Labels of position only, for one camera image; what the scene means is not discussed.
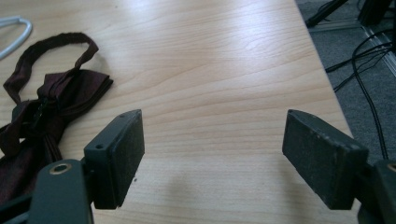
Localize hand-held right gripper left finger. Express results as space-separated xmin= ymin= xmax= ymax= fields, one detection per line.
xmin=83 ymin=108 xmax=146 ymax=210

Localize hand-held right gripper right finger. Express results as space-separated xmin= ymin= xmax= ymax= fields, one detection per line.
xmin=281 ymin=108 xmax=370 ymax=211

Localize dark maroon bow tie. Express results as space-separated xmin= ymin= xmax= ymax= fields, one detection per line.
xmin=0 ymin=32 xmax=114 ymax=206

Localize black metal stand leg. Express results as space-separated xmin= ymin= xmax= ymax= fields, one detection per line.
xmin=304 ymin=0 xmax=349 ymax=28

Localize black stand base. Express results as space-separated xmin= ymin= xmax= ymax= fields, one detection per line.
xmin=357 ymin=0 xmax=395 ymax=27

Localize white plastic hanger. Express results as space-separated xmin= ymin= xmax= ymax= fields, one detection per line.
xmin=0 ymin=16 xmax=34 ymax=61

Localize black cable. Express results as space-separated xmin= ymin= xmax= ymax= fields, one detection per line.
xmin=351 ymin=29 xmax=395 ymax=161
xmin=324 ymin=43 xmax=394 ymax=93

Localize metal floor rail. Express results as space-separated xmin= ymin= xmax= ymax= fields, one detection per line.
xmin=307 ymin=19 xmax=396 ymax=78

